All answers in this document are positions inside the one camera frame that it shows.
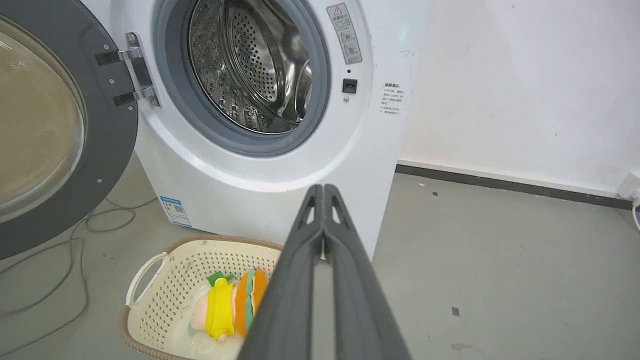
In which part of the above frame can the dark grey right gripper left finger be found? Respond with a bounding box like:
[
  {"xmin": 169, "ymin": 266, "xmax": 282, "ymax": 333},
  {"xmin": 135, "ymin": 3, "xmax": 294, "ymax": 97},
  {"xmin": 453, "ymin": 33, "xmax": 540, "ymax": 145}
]
[{"xmin": 237, "ymin": 184, "xmax": 325, "ymax": 360}]

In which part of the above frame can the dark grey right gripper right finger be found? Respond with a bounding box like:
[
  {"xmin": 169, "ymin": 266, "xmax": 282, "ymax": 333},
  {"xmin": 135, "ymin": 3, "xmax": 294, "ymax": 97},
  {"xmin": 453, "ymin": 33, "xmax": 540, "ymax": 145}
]
[{"xmin": 323, "ymin": 183, "xmax": 412, "ymax": 360}]

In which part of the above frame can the white front-load washing machine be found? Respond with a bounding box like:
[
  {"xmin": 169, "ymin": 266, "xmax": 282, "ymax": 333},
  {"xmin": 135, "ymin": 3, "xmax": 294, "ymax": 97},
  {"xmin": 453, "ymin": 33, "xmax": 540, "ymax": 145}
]
[{"xmin": 81, "ymin": 0, "xmax": 435, "ymax": 262}]

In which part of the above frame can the grey round washing machine door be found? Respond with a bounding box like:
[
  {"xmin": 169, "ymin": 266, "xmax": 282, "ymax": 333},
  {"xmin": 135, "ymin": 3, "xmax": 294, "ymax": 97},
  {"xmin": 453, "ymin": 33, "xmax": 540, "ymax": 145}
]
[{"xmin": 0, "ymin": 0, "xmax": 161, "ymax": 261}]

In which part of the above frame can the colourful plush doll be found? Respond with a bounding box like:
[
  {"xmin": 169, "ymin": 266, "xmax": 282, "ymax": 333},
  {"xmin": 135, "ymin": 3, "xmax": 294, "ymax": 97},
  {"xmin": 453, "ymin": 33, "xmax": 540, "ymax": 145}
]
[{"xmin": 188, "ymin": 268, "xmax": 268, "ymax": 343}]

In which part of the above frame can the cream perforated laundry basket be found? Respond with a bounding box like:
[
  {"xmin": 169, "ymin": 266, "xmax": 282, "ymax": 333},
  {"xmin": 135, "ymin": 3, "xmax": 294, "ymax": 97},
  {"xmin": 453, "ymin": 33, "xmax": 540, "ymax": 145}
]
[{"xmin": 119, "ymin": 236, "xmax": 284, "ymax": 360}]

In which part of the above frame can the thin grey floor cable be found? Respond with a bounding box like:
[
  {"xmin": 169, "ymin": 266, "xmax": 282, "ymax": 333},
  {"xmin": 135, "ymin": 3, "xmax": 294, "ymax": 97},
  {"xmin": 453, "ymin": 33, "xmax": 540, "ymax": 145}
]
[{"xmin": 0, "ymin": 196, "xmax": 159, "ymax": 357}]

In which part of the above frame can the white wall power socket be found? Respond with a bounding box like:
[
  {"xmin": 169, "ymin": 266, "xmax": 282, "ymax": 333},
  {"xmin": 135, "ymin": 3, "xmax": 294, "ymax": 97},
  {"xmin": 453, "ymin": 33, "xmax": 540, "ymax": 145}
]
[{"xmin": 616, "ymin": 171, "xmax": 640, "ymax": 232}]

